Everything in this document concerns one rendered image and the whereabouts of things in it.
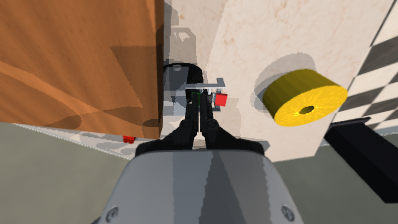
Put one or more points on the red toy building brick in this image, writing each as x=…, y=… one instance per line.
x=128, y=139

